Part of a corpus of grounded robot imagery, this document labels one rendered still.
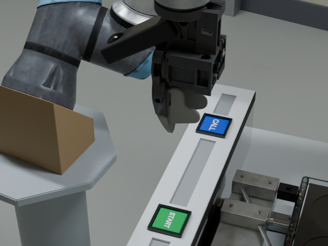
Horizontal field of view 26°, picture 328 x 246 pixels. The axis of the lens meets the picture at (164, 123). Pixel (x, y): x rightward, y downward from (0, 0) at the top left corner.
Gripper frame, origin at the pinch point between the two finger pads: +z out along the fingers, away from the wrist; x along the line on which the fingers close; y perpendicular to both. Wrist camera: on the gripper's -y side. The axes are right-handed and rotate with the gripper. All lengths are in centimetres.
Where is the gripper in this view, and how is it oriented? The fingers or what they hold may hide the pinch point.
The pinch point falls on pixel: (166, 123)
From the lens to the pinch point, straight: 101.0
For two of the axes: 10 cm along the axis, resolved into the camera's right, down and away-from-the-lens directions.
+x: 3.2, -5.8, 7.5
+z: 0.0, 7.9, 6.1
